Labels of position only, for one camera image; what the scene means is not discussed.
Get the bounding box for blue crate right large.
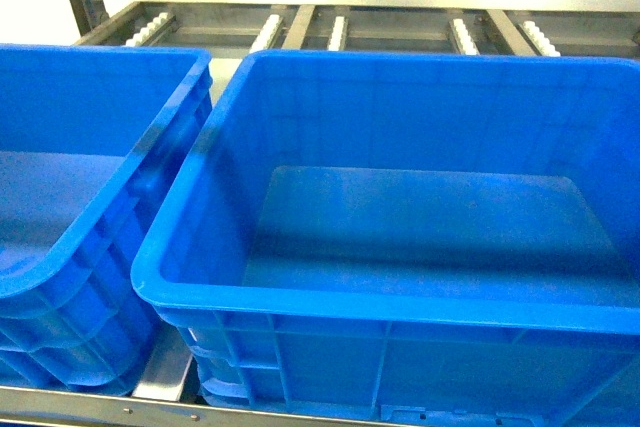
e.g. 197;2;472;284
131;51;639;426

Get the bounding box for blue crate left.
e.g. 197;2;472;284
1;44;212;395

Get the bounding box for metal roller rack shelf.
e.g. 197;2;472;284
1;0;639;426

